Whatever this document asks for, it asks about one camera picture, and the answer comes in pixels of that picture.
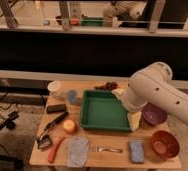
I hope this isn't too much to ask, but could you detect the black rectangular block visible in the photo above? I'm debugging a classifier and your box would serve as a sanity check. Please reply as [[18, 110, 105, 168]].
[[46, 104, 67, 114]]

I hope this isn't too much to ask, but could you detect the person in background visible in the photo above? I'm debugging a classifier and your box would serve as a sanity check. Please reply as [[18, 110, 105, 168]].
[[103, 1, 146, 27]]

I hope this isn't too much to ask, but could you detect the grey blue cloth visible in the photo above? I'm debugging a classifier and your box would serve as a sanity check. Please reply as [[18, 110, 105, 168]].
[[67, 137, 89, 168]]

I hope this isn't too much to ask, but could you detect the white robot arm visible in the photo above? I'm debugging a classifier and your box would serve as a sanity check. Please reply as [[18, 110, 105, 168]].
[[120, 62, 188, 126]]

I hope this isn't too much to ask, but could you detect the white plastic cup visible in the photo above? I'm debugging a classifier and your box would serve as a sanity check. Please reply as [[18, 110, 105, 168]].
[[47, 81, 62, 98]]

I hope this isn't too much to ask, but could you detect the black tripod stand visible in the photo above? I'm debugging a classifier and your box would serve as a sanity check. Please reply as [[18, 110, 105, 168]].
[[0, 93, 23, 170]]

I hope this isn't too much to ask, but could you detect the green background box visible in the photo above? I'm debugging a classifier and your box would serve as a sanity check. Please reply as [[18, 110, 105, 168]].
[[82, 17, 103, 27]]

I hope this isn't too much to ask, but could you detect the blue sponge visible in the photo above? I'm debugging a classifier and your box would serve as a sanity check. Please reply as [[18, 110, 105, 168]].
[[129, 140, 145, 164]]

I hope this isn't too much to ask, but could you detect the green plastic tray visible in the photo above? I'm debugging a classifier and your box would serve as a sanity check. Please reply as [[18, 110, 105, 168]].
[[80, 90, 131, 132]]

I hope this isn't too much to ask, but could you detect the black handled brush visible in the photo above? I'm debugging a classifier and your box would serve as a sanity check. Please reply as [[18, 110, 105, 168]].
[[44, 112, 69, 131]]

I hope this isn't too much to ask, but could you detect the red bowl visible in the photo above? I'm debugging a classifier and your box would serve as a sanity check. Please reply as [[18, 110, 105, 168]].
[[150, 130, 180, 159]]

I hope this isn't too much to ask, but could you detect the yellow apple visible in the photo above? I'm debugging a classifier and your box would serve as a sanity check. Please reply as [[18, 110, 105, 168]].
[[63, 120, 77, 134]]

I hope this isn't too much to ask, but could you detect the blue translucent cup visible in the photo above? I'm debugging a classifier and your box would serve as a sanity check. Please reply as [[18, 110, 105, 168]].
[[67, 89, 77, 105]]

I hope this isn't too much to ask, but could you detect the silver fork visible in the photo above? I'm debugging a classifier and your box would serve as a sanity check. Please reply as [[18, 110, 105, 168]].
[[92, 146, 123, 153]]

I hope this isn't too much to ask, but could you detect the purple bowl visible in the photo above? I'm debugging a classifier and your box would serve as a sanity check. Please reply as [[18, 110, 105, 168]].
[[142, 103, 167, 126]]

